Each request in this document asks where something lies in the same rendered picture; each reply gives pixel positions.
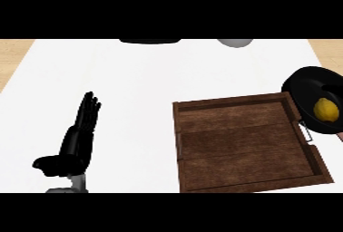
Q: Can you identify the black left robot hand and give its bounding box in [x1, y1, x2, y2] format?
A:
[31, 91, 103, 179]

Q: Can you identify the brown wooden tray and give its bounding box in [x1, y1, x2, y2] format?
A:
[171, 92, 335, 194]

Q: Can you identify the black pot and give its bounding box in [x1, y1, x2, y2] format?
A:
[279, 65, 343, 135]

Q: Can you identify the yellow lemon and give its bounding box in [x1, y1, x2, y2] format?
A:
[312, 97, 340, 123]

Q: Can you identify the black rounded object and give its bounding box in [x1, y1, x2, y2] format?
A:
[118, 38, 182, 45]

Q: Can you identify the grey rounded object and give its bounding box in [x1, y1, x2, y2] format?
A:
[216, 38, 254, 48]

